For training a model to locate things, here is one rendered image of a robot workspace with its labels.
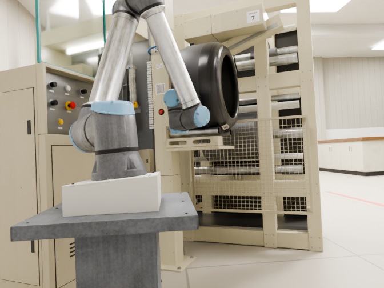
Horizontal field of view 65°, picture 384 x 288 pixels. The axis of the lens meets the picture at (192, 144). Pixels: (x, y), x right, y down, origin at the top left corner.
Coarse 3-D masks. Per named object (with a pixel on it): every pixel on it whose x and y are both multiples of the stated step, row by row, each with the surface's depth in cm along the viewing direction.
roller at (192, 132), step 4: (200, 128) 191; (204, 128) 190; (208, 128) 188; (212, 128) 187; (216, 128) 186; (220, 128) 187; (188, 132) 193; (192, 132) 192; (196, 132) 191; (200, 132) 190; (204, 132) 189; (208, 132) 188; (212, 132) 187; (216, 132) 186; (220, 132) 187; (172, 136) 198; (176, 136) 197; (180, 136) 196; (184, 136) 196
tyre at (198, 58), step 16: (192, 48) 189; (208, 48) 182; (224, 48) 192; (192, 64) 179; (208, 64) 175; (224, 64) 220; (192, 80) 177; (208, 80) 174; (224, 80) 227; (208, 96) 175; (224, 96) 230; (224, 112) 184
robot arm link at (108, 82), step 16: (128, 16) 131; (112, 32) 128; (128, 32) 130; (112, 48) 126; (128, 48) 130; (112, 64) 124; (96, 80) 123; (112, 80) 122; (96, 96) 119; (112, 96) 122; (80, 112) 118; (80, 128) 112; (80, 144) 116
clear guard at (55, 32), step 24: (48, 0) 164; (72, 0) 180; (96, 0) 200; (48, 24) 163; (72, 24) 179; (96, 24) 199; (48, 48) 162; (72, 48) 178; (96, 48) 198; (96, 72) 197
